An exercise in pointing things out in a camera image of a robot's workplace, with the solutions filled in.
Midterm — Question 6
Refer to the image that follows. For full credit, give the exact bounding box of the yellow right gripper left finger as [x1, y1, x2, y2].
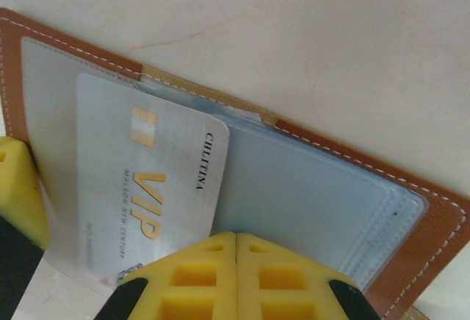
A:
[93, 231, 236, 320]

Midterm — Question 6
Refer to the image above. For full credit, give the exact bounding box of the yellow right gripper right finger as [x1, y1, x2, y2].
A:
[236, 232, 383, 320]

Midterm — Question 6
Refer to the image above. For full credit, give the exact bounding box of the silver VIP card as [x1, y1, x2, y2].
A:
[76, 73, 231, 291]

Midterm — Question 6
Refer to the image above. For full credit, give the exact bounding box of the brown leather card holder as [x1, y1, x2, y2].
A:
[0, 7, 470, 317]

